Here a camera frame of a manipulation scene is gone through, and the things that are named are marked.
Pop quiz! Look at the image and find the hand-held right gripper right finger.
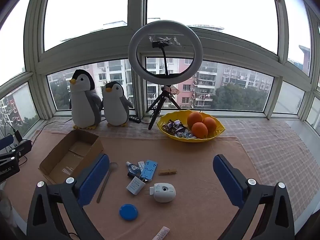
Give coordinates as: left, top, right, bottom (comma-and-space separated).
212, 154, 295, 240

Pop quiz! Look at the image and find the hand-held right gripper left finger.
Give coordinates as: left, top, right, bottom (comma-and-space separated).
26, 154, 110, 240

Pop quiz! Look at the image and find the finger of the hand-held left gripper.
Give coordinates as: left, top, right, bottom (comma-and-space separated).
0, 135, 13, 152
0, 140, 32, 163

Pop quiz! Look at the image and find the long metal spoon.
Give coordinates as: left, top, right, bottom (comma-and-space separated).
97, 162, 119, 203

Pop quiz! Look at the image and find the brown cardboard box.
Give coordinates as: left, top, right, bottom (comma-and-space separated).
38, 129, 104, 184

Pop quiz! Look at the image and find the white charger plug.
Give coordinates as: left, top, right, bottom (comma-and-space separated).
126, 176, 147, 196

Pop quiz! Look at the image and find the blue round lid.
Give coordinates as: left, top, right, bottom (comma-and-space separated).
119, 204, 139, 221

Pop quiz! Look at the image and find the blue plastic phone stand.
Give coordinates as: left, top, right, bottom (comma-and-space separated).
139, 160, 158, 182

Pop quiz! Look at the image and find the white plug-in device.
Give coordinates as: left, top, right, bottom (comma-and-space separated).
149, 182, 176, 203

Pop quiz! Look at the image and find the white tube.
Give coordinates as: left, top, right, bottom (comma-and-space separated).
152, 226, 170, 240

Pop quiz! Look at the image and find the peach felt mat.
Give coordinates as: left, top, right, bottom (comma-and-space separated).
4, 129, 263, 240

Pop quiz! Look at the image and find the blue toy car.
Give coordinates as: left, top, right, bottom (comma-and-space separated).
126, 161, 142, 179

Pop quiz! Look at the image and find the yellow bowl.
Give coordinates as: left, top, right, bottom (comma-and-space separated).
157, 109, 226, 143

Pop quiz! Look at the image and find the orange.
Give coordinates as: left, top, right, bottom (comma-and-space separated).
187, 112, 203, 128
202, 117, 217, 133
192, 122, 208, 139

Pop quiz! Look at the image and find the checked cloth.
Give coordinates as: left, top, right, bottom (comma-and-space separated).
41, 119, 320, 222

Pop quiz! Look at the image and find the small penguin plush toy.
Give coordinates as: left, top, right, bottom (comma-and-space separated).
101, 81, 134, 127

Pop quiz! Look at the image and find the pile of wrapped candies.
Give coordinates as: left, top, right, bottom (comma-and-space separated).
162, 119, 197, 139

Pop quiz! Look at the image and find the large penguin plush toy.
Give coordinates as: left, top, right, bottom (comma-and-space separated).
69, 69, 102, 130

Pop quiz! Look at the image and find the black tripod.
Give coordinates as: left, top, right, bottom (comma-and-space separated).
146, 85, 181, 130

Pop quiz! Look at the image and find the long black cable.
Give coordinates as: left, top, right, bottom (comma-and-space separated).
41, 118, 73, 132

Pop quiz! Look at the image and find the white ring light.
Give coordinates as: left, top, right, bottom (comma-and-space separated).
128, 20, 203, 85

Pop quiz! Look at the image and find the white window frame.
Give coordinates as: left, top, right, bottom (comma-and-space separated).
0, 0, 320, 130

